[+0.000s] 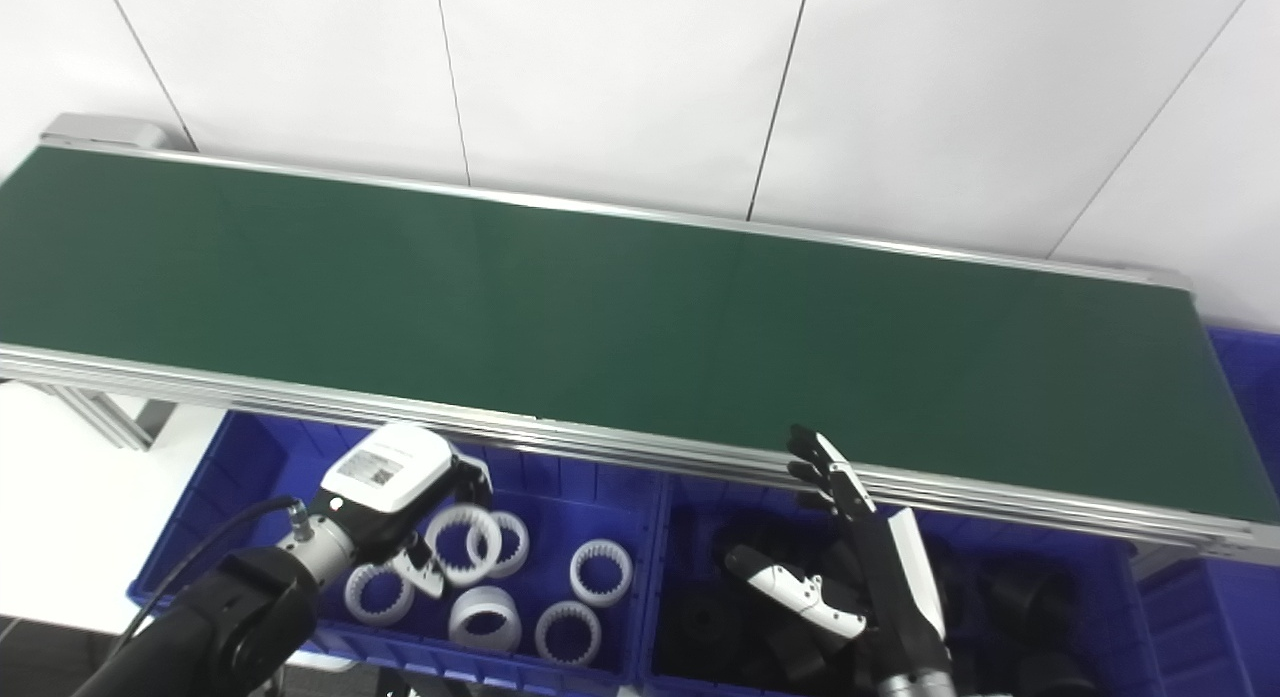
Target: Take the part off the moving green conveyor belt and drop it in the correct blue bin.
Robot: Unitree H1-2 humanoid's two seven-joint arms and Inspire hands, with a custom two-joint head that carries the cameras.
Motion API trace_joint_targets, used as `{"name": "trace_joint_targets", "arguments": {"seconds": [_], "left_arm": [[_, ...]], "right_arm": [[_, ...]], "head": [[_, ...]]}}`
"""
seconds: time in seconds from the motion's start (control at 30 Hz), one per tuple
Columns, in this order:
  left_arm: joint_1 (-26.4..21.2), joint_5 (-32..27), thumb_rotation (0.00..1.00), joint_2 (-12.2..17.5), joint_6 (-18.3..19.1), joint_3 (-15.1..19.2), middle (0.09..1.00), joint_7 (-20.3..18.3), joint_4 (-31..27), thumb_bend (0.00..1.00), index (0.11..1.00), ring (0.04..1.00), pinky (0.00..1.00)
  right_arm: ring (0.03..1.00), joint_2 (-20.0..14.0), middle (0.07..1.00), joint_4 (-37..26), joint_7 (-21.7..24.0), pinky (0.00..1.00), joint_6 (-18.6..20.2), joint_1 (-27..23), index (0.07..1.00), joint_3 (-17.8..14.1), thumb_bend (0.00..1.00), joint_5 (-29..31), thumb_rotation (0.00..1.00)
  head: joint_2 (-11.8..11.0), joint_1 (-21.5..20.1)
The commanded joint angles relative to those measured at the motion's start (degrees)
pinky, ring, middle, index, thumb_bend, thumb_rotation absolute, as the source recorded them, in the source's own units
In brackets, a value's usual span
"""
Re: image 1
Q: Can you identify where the blue plastic bin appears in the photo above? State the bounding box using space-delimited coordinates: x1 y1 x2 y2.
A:
1135 327 1280 697

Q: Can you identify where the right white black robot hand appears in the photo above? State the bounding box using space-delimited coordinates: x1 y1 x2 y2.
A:
724 424 953 684

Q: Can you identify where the grey conveyor end cover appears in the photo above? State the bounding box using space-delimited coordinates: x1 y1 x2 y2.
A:
40 114 170 151

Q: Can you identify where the green conveyor belt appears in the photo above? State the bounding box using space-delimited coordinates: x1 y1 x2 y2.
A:
0 114 1280 565

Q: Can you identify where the blue bin with white rings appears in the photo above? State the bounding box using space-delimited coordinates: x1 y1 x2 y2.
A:
127 409 667 697

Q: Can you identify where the blue bin with black parts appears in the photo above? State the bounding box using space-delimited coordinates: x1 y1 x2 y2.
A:
640 472 1168 697

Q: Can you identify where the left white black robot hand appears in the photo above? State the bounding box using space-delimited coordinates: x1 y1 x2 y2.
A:
318 423 495 599

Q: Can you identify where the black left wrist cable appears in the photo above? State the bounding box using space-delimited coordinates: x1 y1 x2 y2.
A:
108 495 306 660

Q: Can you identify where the aluminium conveyor support leg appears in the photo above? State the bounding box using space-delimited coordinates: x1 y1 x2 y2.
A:
48 385 177 451

